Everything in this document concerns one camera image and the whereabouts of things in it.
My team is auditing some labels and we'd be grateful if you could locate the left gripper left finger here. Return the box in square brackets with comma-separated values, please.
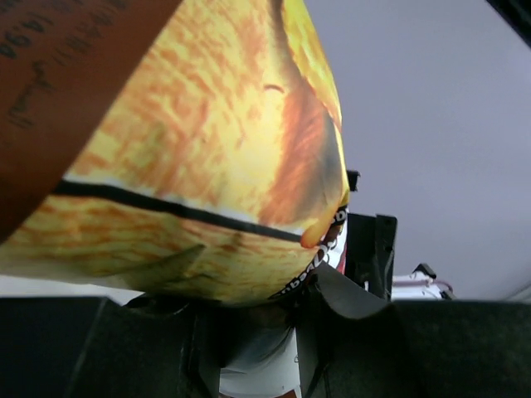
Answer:
[1, 297, 220, 397]

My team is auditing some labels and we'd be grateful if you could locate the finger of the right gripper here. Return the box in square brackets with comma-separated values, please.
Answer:
[342, 169, 398, 302]

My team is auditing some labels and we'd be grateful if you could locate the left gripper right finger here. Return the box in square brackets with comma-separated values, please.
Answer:
[296, 266, 530, 397]

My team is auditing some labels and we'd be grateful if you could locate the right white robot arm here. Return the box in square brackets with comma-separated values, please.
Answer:
[343, 213, 455, 301]

